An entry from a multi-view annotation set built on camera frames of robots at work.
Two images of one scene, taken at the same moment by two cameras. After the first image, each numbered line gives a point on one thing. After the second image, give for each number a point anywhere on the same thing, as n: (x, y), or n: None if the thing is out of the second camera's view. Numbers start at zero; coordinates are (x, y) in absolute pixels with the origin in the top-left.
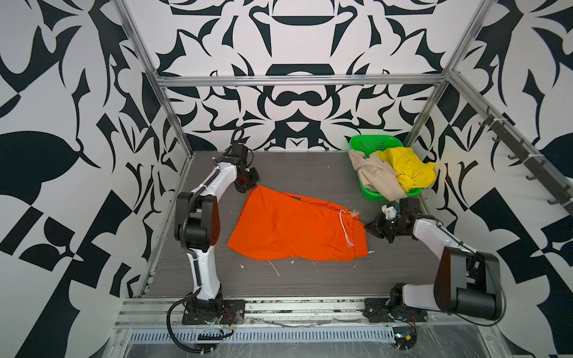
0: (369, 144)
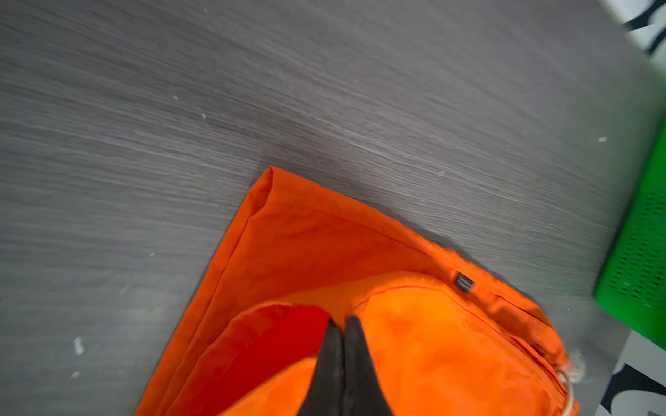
0: (633, 285)
